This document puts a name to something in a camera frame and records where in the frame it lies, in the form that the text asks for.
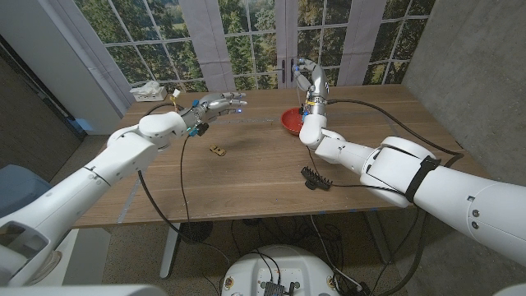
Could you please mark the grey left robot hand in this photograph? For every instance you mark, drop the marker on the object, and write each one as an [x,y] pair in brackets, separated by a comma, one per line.
[211,106]

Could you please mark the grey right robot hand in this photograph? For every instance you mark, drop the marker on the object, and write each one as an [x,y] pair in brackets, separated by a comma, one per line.
[317,86]

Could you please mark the yellow toy car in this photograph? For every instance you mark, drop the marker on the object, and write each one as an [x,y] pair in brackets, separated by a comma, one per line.
[217,150]

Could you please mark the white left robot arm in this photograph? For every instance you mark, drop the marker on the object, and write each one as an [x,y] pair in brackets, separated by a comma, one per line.
[82,185]

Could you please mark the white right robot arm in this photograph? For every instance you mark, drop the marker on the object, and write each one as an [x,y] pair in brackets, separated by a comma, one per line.
[431,185]

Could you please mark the red bowl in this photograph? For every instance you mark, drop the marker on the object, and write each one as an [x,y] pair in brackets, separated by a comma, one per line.
[291,121]

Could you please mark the black hairpin claw clip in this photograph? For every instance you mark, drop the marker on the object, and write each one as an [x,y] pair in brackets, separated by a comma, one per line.
[315,178]

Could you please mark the white power strip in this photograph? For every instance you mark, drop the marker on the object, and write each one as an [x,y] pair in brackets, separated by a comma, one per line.
[153,97]

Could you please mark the crumpled white tissue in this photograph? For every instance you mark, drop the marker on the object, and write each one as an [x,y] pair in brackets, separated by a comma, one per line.
[144,87]

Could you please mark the round black floor fan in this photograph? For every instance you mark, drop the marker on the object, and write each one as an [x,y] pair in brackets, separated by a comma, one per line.
[196,232]

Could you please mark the white metal table leg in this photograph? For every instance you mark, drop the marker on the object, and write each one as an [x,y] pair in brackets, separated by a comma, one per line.
[376,234]
[169,251]

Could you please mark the white robot torso base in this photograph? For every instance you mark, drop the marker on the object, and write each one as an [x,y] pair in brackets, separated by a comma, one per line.
[279,267]

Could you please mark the blue-grey chair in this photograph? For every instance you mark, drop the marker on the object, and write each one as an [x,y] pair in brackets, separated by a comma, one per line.
[20,189]

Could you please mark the white robot chest cover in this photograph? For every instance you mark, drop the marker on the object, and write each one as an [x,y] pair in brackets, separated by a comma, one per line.
[82,290]

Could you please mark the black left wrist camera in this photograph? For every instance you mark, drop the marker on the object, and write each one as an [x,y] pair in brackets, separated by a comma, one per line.
[201,129]

